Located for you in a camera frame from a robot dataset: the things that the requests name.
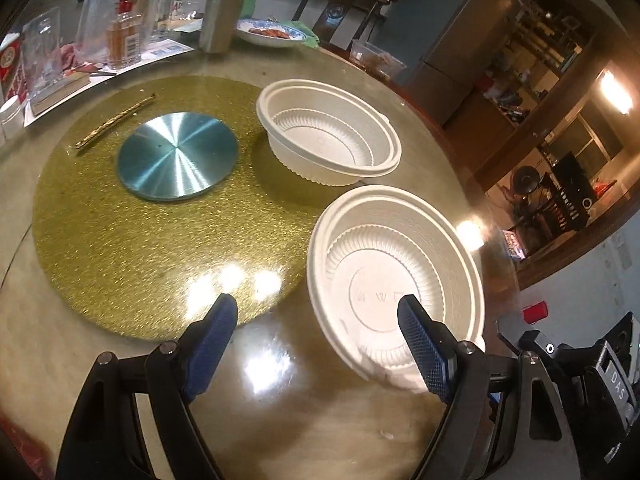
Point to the glowing wall lamp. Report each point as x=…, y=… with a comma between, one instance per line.
x=616, y=92

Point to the gold patterned stick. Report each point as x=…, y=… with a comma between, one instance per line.
x=115, y=121

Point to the clear plastic food container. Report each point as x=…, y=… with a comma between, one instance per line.
x=375, y=60

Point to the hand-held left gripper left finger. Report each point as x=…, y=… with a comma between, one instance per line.
x=215, y=335

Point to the white ribbed plastic bowl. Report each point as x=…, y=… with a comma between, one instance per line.
x=380, y=240
x=327, y=125

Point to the small red container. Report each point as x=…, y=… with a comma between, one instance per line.
x=535, y=312

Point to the green cloth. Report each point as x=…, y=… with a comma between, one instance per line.
x=310, y=35

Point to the carved wooden chair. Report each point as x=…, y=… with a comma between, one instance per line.
x=332, y=12

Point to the blue patterned plate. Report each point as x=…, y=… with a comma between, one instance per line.
x=270, y=34

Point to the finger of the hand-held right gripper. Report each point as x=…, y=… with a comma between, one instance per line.
x=525, y=335

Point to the black shelf rack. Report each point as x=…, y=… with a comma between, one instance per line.
x=567, y=195

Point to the red and white box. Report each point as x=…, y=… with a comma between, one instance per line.
x=11, y=67

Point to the small white bottle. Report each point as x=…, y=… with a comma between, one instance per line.
x=10, y=117

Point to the flat brown book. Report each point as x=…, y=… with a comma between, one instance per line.
x=60, y=91

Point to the grey refrigerator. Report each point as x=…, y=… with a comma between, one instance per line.
x=450, y=40

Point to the stainless steel thermos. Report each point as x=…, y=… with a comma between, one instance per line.
x=220, y=10

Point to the round glass turntable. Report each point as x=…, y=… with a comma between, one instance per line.
x=300, y=410

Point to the round aluminium disc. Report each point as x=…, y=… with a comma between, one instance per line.
x=175, y=157

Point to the gold glitter round mat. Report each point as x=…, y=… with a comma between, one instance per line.
x=125, y=250

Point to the clear bag with boxed bottle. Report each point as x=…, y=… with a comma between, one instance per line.
x=125, y=25

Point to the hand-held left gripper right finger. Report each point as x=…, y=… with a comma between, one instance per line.
x=425, y=350

